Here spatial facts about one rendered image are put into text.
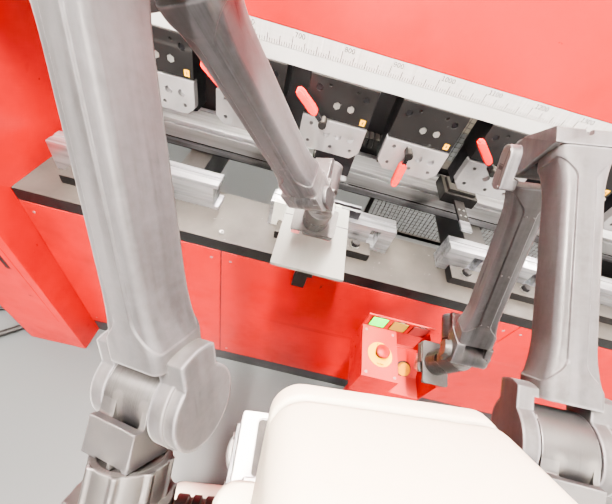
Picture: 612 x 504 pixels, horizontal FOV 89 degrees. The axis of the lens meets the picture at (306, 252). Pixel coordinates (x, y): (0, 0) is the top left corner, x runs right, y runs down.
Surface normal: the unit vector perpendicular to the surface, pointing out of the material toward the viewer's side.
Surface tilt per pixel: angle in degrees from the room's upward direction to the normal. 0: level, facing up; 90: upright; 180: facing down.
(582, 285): 36
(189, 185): 90
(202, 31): 115
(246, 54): 70
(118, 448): 45
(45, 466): 0
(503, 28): 90
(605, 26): 90
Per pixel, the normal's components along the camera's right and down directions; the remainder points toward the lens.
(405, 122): -0.15, 0.73
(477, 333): -0.22, 0.41
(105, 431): -0.34, -0.15
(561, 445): -0.10, -0.37
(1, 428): 0.21, -0.64
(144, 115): 0.94, 0.12
